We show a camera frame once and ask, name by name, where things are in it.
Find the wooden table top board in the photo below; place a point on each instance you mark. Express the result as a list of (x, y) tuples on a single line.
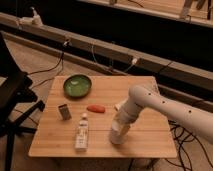
[(149, 137)]

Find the white eraser block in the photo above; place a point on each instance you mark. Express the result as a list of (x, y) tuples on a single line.
[(118, 105)]

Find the white tube bottle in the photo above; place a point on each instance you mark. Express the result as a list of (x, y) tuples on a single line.
[(81, 140)]

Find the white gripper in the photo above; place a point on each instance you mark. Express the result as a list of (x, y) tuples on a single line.
[(120, 127)]

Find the white power adapter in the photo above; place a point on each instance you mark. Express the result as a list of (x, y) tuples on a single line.
[(34, 20)]

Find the black office chair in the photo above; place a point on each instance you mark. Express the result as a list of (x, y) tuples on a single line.
[(15, 89)]

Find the green ceramic bowl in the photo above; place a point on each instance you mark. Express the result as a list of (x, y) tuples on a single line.
[(77, 86)]

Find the small dark box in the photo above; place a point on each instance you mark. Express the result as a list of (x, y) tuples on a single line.
[(64, 111)]

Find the orange carrot toy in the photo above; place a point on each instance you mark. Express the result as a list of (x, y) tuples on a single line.
[(96, 108)]

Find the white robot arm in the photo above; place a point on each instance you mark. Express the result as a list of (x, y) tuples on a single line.
[(196, 120)]

